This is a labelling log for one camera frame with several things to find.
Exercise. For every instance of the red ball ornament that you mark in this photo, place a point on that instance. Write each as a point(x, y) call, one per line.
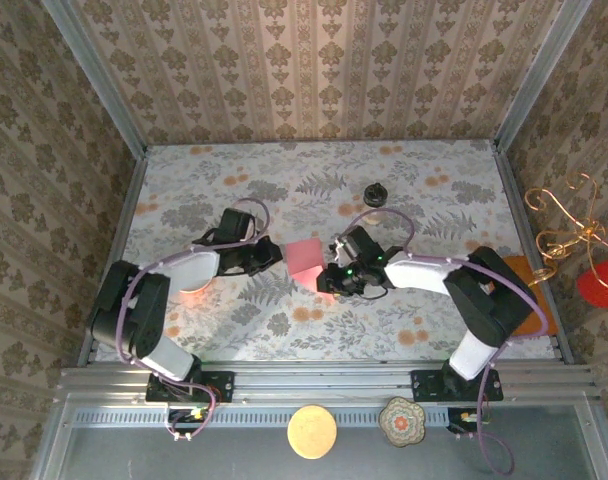
point(601, 285)

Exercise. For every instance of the round cork coaster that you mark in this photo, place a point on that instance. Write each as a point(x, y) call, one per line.
point(311, 431)

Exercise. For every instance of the aluminium side rail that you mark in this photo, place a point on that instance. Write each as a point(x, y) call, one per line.
point(115, 240)
point(534, 240)

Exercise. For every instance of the aluminium frame post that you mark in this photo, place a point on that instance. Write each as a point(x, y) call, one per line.
point(539, 75)
point(94, 75)

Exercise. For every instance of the patterned flower-shaped coaster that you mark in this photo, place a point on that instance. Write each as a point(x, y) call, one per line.
point(402, 421)

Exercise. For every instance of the small black controller board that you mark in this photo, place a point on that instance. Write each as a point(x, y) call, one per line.
point(466, 419)
point(186, 417)

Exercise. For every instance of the orange rectangular mat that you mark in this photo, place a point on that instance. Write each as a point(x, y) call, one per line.
point(546, 320)

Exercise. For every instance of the aluminium front rail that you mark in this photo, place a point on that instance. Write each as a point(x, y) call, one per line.
point(324, 380)

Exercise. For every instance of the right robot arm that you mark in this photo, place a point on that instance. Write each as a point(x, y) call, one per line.
point(489, 300)

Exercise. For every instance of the pink square paper sheet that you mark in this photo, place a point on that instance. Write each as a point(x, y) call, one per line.
point(304, 257)

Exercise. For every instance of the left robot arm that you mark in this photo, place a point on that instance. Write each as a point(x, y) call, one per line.
point(134, 310)

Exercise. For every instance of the small black round object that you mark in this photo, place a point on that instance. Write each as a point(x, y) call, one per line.
point(375, 194)

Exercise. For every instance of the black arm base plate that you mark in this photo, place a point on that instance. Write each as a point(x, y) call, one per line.
point(426, 387)
point(219, 387)

